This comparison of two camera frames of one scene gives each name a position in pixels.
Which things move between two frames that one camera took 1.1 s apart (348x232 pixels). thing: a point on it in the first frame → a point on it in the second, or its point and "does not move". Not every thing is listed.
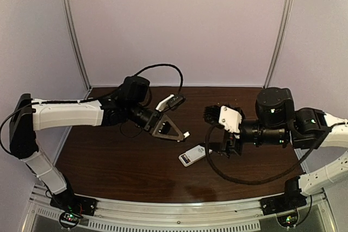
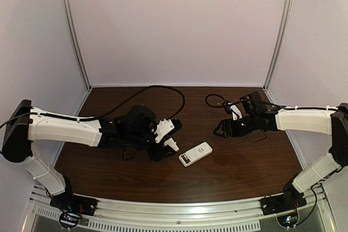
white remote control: [193, 155] does not move
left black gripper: [153, 123] → [162, 148]
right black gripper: [234, 143] → [228, 126]
